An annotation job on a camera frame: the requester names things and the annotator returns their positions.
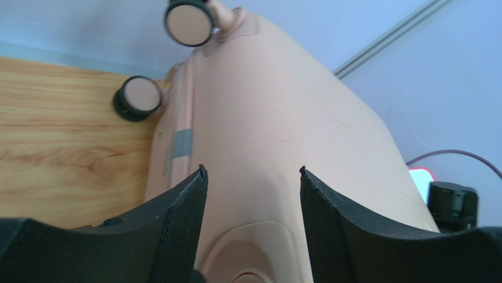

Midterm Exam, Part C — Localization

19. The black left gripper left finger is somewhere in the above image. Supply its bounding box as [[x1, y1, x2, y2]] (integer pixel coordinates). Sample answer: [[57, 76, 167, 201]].
[[1, 166, 208, 282]]

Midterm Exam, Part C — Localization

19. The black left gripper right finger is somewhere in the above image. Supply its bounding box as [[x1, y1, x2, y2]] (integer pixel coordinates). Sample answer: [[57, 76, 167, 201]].
[[300, 167, 501, 282]]

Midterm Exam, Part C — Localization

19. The pink suitcase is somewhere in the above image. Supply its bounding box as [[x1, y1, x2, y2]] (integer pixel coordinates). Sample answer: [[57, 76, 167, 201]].
[[114, 1, 438, 282]]

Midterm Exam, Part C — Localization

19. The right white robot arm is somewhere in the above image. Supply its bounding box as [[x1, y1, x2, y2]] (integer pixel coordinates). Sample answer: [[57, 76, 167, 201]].
[[427, 182, 479, 233]]

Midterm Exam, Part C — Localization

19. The white board pink edge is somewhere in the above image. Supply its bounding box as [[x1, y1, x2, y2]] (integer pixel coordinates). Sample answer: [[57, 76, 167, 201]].
[[408, 167, 436, 204]]

